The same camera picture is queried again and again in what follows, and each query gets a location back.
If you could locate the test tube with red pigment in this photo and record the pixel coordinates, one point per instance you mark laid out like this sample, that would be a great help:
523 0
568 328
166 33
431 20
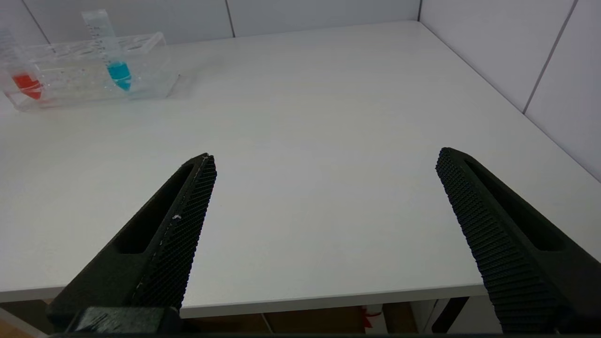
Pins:
28 84

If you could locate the black table leg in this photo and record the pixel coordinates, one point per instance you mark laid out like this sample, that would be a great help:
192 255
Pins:
448 314

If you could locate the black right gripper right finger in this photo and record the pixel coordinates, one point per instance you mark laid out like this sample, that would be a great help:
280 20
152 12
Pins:
512 263

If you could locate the clear acrylic test tube rack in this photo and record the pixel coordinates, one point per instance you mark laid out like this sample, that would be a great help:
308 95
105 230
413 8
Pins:
70 84

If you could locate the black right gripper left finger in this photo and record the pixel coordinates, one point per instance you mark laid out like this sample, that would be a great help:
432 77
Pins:
155 263

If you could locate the test tube with blue pigment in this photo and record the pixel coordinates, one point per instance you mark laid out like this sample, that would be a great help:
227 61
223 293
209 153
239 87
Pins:
119 72

